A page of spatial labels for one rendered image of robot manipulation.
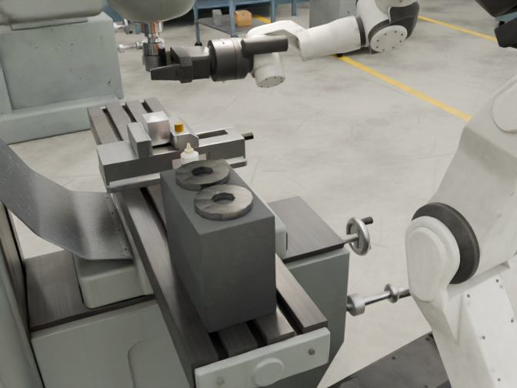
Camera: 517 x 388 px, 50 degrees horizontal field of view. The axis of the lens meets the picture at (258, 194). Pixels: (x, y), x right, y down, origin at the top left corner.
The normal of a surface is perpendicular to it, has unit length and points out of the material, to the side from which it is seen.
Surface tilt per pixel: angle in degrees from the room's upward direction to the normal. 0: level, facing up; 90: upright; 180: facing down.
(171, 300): 0
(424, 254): 90
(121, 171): 90
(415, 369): 0
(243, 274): 90
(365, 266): 0
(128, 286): 90
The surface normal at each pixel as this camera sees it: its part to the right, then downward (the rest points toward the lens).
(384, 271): -0.03, -0.87
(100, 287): 0.38, 0.44
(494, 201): -0.85, 0.27
